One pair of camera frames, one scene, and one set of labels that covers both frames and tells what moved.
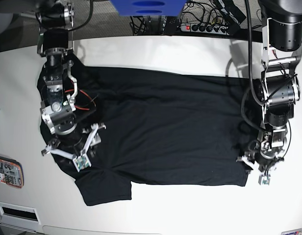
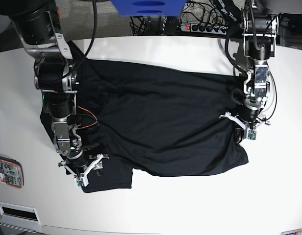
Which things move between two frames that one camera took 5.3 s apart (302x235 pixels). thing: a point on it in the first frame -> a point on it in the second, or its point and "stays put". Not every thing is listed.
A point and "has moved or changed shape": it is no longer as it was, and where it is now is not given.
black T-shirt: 162,128 has moved or changed shape
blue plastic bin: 128,8 stays put
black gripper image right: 265,158 -> 248,114
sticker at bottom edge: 296,231 stays put
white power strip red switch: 206,28 stays put
